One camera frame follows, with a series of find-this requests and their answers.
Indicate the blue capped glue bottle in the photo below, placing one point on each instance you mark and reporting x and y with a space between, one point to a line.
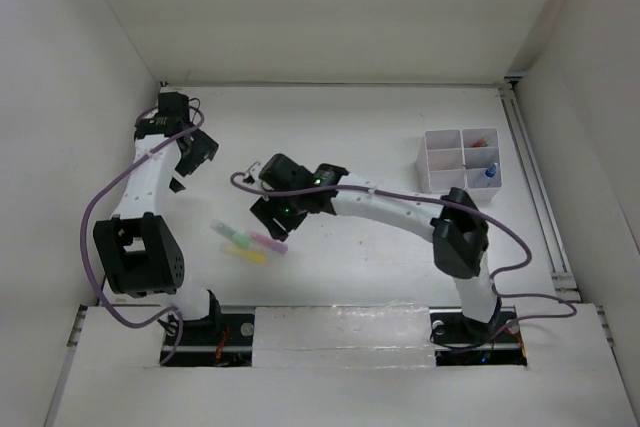
491 171

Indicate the pink highlighter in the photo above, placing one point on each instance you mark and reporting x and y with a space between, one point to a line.
269 243

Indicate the aluminium rail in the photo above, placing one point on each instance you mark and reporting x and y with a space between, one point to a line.
561 272

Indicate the white divided organizer right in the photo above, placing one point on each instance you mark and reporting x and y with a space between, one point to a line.
476 160

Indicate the white divided organizer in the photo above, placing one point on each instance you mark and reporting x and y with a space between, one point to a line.
439 163
476 160

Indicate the white divided organizer left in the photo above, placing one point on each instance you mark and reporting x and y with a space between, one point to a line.
439 163

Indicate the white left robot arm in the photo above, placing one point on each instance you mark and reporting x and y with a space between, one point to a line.
138 252

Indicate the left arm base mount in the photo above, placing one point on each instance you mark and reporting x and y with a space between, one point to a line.
201 345

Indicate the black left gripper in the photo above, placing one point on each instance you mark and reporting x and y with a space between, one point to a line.
204 147

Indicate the yellow highlighter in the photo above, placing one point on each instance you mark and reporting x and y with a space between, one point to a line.
243 254

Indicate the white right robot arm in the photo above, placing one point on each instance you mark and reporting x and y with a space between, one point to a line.
459 238

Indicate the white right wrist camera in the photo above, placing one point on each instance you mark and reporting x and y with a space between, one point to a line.
251 174

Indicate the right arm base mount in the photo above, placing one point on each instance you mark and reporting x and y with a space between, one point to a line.
460 341

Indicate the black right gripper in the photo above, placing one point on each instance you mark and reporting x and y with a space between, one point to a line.
266 208

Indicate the green highlighter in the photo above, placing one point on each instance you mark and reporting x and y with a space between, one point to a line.
230 234

